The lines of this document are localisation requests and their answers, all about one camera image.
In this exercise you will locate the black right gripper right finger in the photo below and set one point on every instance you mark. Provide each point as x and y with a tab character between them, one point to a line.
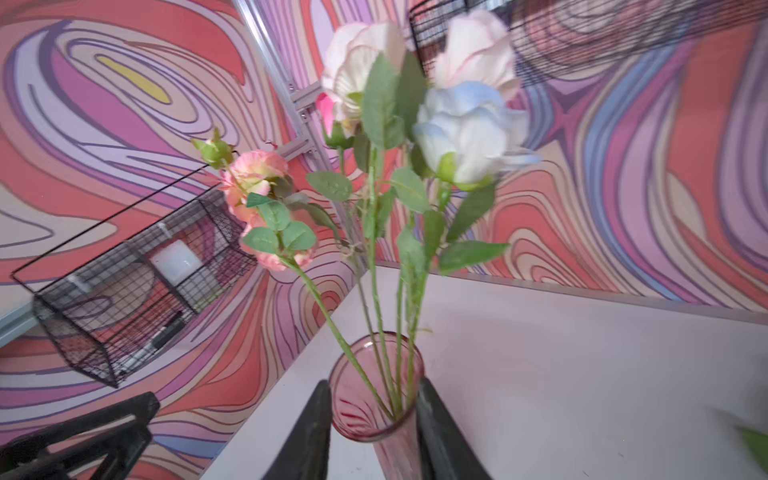
444	451

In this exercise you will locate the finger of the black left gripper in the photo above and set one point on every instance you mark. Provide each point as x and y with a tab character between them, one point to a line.
112	439

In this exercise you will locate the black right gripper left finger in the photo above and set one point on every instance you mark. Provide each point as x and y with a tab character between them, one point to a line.
305	453

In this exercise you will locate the red rimmed glass vase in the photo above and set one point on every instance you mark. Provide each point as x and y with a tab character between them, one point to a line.
373	401

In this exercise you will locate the pink spray rose bunch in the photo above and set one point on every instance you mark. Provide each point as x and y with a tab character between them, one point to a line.
259	183

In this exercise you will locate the cream peach rose stem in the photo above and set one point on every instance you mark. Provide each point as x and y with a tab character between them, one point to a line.
361	75

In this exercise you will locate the white rose stem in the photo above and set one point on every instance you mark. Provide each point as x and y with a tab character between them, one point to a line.
478	48

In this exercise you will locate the black marker pen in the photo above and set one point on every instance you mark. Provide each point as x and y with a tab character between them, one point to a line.
156	343

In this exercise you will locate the black wire basket left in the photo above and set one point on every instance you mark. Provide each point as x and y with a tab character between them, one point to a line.
103	309

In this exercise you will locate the black wire basket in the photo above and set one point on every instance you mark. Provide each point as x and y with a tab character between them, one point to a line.
555	38
103	309

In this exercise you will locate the black wire basket back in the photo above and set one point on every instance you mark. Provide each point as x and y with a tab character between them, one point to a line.
555	38

